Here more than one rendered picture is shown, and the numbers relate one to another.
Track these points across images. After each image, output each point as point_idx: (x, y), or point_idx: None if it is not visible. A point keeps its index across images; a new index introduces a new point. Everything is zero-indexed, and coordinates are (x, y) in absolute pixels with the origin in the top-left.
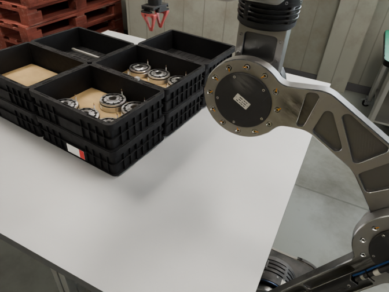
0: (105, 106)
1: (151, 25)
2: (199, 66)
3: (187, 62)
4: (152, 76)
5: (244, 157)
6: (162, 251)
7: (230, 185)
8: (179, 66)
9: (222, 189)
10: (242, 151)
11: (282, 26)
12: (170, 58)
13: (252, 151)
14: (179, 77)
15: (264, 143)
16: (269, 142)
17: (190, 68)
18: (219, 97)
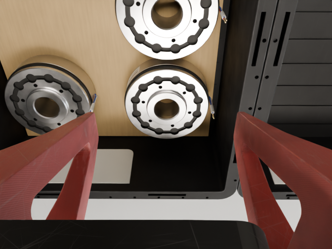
0: None
1: (67, 176)
2: (224, 178)
3: (231, 135)
4: (120, 11)
5: (114, 206)
6: None
7: (46, 212)
8: (231, 86)
9: (31, 209)
10: (126, 200)
11: None
12: (244, 52)
13: (138, 209)
14: (177, 103)
15: (169, 214)
16: (177, 217)
17: (226, 136)
18: None
